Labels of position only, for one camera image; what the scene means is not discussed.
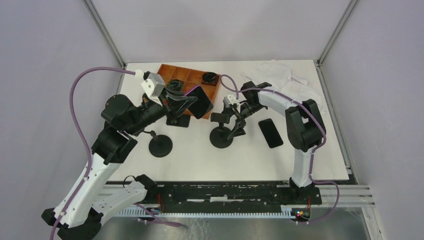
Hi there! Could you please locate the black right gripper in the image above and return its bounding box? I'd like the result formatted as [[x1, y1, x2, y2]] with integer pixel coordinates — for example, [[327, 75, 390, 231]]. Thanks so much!
[[219, 101, 265, 140]]

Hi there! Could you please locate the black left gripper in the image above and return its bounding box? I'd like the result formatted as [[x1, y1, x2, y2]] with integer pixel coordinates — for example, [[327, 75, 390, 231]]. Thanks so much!
[[125, 85, 198, 135]]

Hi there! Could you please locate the black round base phone stand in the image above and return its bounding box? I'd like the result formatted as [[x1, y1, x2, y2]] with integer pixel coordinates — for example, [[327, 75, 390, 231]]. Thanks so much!
[[209, 112, 233, 149]]

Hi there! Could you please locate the purple edged black phone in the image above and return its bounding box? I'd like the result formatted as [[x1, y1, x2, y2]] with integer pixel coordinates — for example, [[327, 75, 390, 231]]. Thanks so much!
[[184, 85, 214, 119]]

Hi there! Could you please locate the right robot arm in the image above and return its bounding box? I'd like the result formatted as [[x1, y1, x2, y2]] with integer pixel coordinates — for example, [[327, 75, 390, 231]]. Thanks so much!
[[209, 81, 327, 204]]

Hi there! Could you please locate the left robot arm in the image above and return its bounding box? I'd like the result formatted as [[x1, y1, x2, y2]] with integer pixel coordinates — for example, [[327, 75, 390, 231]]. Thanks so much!
[[41, 89, 199, 240]]

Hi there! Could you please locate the black flat easel phone stand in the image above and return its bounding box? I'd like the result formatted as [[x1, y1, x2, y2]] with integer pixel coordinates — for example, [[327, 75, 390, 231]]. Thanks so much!
[[166, 114, 191, 128]]

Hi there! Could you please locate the small black phone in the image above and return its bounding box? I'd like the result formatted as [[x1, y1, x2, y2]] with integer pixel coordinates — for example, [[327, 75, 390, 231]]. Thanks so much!
[[258, 118, 284, 149]]

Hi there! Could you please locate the rolled green patterned tie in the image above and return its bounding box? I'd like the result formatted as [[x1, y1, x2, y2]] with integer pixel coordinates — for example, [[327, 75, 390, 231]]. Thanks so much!
[[166, 79, 184, 92]]

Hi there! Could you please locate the orange wooden compartment tray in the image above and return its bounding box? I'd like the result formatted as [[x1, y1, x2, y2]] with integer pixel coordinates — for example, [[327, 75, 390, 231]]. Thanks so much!
[[156, 64, 221, 105]]

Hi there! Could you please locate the rolled tie top right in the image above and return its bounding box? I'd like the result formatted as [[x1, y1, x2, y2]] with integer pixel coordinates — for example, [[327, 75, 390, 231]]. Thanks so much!
[[201, 72, 219, 87]]

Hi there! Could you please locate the white crumpled cloth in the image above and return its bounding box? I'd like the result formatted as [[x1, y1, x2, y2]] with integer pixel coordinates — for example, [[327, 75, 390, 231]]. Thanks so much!
[[241, 59, 327, 115]]

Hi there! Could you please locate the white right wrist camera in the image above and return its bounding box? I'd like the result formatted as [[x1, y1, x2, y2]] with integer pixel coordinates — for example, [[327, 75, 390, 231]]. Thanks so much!
[[223, 94, 240, 109]]

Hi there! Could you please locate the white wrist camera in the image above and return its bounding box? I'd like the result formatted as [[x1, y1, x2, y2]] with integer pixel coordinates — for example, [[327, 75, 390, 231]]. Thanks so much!
[[223, 94, 240, 109], [134, 69, 166, 106]]

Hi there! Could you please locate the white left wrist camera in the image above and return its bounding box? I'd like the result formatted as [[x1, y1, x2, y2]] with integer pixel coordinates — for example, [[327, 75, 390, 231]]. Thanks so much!
[[134, 69, 166, 106]]

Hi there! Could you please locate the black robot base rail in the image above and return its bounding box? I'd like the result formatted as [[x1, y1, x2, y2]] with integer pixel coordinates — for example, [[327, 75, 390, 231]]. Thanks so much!
[[142, 180, 323, 214]]

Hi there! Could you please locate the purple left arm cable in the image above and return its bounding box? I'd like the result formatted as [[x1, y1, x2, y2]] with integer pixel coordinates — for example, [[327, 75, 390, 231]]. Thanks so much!
[[48, 66, 186, 240]]

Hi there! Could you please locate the white slotted cable duct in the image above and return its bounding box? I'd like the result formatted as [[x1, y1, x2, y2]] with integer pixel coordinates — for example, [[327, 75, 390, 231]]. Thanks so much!
[[116, 185, 376, 219]]

